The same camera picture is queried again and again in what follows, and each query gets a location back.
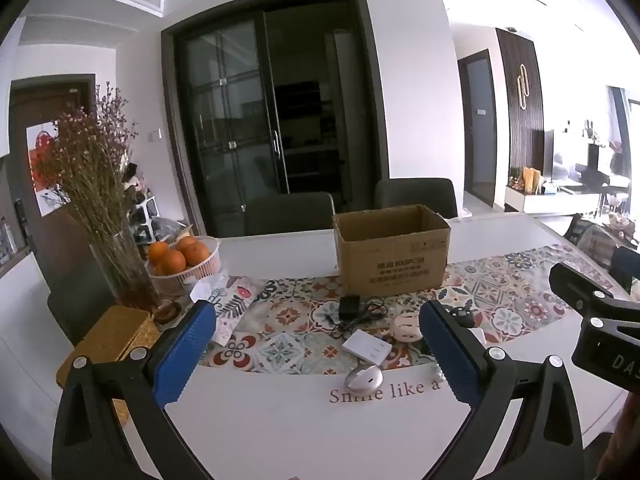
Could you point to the round white plug socket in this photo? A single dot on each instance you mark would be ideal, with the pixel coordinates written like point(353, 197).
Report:
point(405, 327)

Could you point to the small white box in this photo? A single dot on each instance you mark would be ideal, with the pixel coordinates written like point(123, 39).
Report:
point(367, 346)

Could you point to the brown wooden door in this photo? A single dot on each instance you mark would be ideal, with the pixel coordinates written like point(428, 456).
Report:
point(50, 100)

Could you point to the white television cabinet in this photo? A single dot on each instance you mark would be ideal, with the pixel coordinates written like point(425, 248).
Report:
point(550, 202)

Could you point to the white cluttered shelf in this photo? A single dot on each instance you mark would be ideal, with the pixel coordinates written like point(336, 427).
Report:
point(145, 210)

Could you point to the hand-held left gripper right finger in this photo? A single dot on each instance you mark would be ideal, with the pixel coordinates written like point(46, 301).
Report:
point(450, 355)

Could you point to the patterned tissue packet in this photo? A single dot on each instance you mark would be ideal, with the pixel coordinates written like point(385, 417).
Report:
point(240, 296)

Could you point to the red and white door poster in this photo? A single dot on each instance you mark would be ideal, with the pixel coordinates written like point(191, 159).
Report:
point(42, 180)

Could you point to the black framed glass sliding door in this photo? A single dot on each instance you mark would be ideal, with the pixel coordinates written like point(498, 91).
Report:
point(235, 110)

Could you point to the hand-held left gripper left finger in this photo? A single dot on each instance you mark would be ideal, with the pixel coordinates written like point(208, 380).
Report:
point(185, 350)

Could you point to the silver computer mouse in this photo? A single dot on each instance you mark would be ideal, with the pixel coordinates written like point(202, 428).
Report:
point(364, 379)

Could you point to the dark dining chair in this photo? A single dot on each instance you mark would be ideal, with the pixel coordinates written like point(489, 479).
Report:
point(290, 215)
point(415, 197)

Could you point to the dark hallway door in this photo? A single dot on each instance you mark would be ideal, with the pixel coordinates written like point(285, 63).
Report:
point(477, 125)

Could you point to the dried flower bouquet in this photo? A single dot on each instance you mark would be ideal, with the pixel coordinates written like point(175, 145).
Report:
point(87, 160)

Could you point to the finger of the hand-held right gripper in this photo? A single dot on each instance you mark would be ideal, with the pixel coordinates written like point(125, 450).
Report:
point(627, 267)
point(575, 285)

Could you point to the white fruit basket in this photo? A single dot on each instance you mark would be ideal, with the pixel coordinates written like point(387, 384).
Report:
point(192, 277)

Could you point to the brown cardboard box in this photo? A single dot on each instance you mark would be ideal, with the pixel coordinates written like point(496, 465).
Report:
point(390, 255)

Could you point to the small black charger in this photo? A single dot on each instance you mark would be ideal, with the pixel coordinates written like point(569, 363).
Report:
point(462, 319)

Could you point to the dark slatted wall panel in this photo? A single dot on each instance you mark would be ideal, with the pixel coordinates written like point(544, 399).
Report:
point(520, 110)

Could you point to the pile of oranges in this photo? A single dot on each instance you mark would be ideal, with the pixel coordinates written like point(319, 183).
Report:
point(172, 260)

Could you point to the person's right forearm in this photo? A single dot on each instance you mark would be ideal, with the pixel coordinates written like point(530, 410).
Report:
point(625, 440)

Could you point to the chair with patterned cushion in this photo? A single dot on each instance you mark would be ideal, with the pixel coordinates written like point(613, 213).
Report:
point(592, 237)

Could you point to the woven straw tissue box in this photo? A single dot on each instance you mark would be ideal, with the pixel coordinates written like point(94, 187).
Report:
point(112, 340)

